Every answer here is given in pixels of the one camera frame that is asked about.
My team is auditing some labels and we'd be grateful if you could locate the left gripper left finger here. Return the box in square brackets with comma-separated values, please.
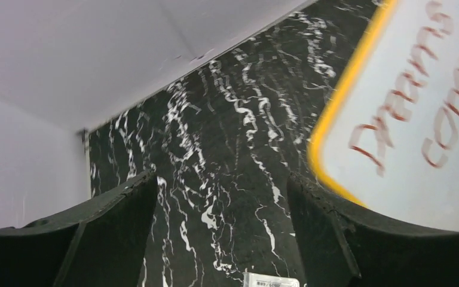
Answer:
[0, 172, 158, 286]

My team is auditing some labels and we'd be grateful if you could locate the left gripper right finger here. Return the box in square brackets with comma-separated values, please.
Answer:
[287, 173, 459, 286]

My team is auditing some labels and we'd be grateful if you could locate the yellow framed whiteboard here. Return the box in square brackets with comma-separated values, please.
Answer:
[308, 1, 459, 231]

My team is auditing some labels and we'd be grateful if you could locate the flat packaged ruler set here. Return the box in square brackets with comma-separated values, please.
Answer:
[243, 272, 300, 287]

